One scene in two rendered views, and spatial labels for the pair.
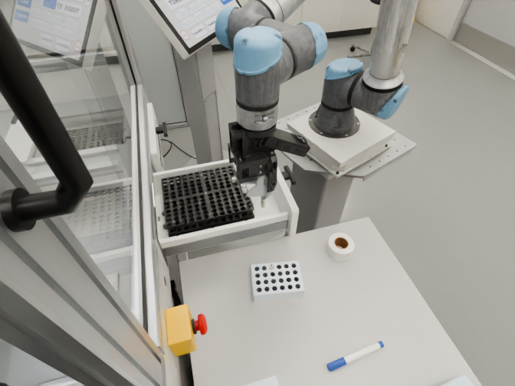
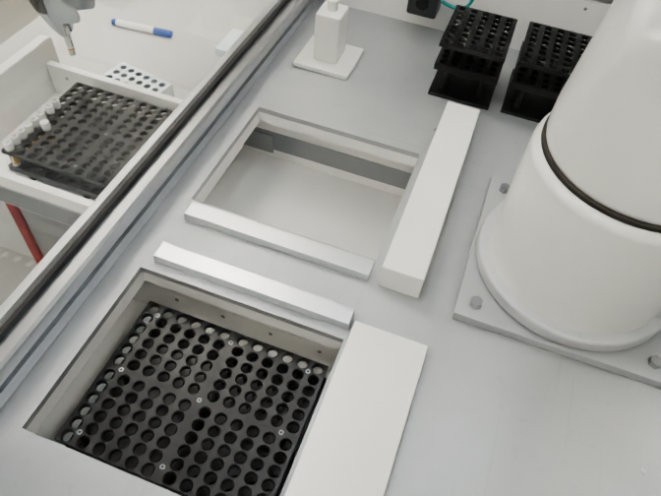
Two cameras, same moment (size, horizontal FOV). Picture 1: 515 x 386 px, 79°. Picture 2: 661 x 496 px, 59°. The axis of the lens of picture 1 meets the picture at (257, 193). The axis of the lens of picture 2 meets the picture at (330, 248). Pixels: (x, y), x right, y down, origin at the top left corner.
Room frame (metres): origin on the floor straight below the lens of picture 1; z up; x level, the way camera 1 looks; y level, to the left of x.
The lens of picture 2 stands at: (0.94, 0.76, 1.48)
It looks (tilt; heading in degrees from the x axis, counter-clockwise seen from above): 51 degrees down; 211
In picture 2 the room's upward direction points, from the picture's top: 6 degrees clockwise
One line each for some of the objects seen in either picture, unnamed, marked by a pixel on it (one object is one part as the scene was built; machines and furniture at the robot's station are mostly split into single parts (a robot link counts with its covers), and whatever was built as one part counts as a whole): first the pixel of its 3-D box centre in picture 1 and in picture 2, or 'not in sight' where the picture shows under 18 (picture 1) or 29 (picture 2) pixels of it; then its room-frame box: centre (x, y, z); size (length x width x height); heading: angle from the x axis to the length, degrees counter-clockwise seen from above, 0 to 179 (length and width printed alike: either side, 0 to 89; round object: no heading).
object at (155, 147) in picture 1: (155, 139); not in sight; (0.84, 0.34, 0.87); 0.29 x 0.02 x 0.11; 16
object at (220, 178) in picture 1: (207, 201); not in sight; (0.57, 0.14, 0.87); 0.22 x 0.18 x 0.06; 106
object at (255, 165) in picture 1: (253, 148); not in sight; (0.49, 0.01, 1.12); 0.09 x 0.08 x 0.12; 111
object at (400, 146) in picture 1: (332, 148); not in sight; (1.00, -0.31, 0.70); 0.45 x 0.44 x 0.12; 125
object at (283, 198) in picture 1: (276, 185); not in sight; (0.62, -0.05, 0.87); 0.29 x 0.02 x 0.11; 16
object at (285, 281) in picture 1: (276, 280); not in sight; (0.38, -0.05, 0.78); 0.12 x 0.08 x 0.04; 96
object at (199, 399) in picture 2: not in sight; (202, 412); (0.78, 0.53, 0.87); 0.22 x 0.18 x 0.06; 106
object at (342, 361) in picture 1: (355, 355); not in sight; (0.20, -0.22, 0.77); 0.14 x 0.02 x 0.02; 111
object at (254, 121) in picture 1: (257, 112); not in sight; (0.49, 0.00, 1.20); 0.08 x 0.08 x 0.05
